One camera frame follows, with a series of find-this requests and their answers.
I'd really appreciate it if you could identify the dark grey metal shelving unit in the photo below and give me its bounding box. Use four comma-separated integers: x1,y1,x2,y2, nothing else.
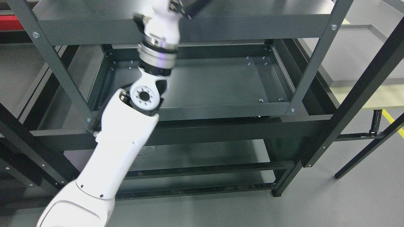
1,0,353,210

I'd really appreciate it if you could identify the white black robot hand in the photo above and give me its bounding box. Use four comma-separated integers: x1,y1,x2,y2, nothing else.
133,0,211,49

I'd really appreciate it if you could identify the red box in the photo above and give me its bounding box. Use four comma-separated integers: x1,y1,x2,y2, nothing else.
0,15,24,31

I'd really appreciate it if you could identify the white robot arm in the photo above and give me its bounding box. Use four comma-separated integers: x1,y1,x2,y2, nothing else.
37,35,180,227

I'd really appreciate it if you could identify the black metal frame rack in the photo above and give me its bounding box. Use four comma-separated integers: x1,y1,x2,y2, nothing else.
300,19,404,168

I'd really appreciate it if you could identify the grey tray table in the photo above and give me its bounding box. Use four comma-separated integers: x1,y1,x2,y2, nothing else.
319,24,404,109

